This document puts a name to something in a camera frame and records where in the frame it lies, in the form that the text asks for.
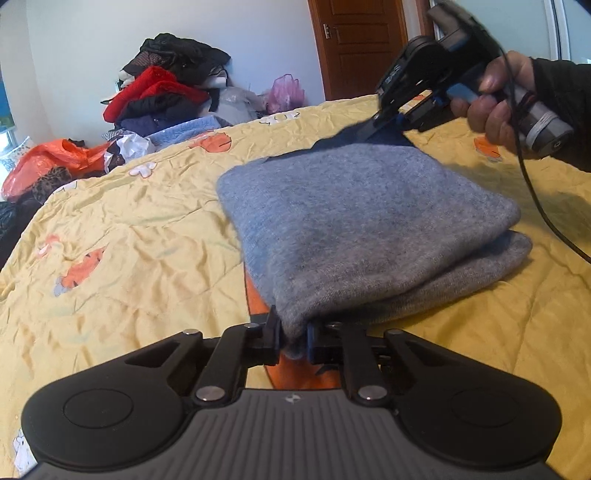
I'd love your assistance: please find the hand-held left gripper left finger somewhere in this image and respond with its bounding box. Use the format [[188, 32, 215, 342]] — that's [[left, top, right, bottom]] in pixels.
[[122, 305, 283, 408]]

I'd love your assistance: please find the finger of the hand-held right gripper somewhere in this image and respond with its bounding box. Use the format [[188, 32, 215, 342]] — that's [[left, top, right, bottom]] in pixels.
[[401, 90, 450, 136], [355, 107, 403, 143]]

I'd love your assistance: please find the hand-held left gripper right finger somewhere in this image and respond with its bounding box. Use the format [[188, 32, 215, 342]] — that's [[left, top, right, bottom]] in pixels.
[[306, 320, 463, 403]]

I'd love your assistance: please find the grey and navy knit sweater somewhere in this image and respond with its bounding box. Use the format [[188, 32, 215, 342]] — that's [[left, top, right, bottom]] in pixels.
[[216, 121, 534, 361]]

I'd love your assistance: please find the pile of black clothes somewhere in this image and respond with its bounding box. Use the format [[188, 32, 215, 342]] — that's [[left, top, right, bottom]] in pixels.
[[121, 32, 232, 89]]

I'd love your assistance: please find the person's right hand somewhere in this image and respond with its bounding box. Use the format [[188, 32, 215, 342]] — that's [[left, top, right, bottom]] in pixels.
[[449, 50, 540, 154]]

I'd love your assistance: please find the brown wooden door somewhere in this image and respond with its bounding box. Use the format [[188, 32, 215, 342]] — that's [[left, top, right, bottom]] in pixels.
[[307, 0, 411, 103]]

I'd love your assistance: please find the pink plastic bag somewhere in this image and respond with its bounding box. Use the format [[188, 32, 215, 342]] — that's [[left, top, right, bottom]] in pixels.
[[266, 73, 306, 114]]

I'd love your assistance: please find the wardrobe sliding door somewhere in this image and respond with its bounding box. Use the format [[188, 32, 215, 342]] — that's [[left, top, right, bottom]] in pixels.
[[542, 0, 591, 66]]

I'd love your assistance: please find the pale grey plastic bag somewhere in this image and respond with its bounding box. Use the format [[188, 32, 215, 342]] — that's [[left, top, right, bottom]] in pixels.
[[210, 84, 272, 126]]

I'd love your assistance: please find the yellow printed bed quilt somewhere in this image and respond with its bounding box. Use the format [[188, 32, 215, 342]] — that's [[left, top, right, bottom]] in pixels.
[[0, 93, 591, 468]]

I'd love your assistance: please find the light blue towel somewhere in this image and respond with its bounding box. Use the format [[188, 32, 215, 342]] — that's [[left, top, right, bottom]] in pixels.
[[147, 114, 234, 149]]

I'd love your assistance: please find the dark navy jacket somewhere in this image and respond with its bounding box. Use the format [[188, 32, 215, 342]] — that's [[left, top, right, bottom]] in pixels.
[[115, 95, 206, 138]]

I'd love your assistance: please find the red knit garment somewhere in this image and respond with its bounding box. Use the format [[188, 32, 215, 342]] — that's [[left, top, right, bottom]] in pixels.
[[102, 65, 211, 123]]

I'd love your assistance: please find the white and black plastic bag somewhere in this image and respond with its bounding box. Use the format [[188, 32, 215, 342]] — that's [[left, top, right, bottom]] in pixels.
[[102, 131, 157, 174]]

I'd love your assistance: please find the leopard print cloth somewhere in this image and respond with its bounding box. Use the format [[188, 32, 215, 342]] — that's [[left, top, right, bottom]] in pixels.
[[18, 166, 75, 205]]

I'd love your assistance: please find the orange plastic bag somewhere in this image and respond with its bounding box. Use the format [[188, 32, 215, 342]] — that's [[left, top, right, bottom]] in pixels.
[[2, 138, 112, 199]]

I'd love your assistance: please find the blue floral curtain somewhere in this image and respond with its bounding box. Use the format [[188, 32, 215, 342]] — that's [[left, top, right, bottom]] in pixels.
[[0, 69, 14, 137]]

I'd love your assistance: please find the black cable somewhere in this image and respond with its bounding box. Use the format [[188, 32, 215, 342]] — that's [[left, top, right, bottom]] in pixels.
[[501, 44, 591, 265]]

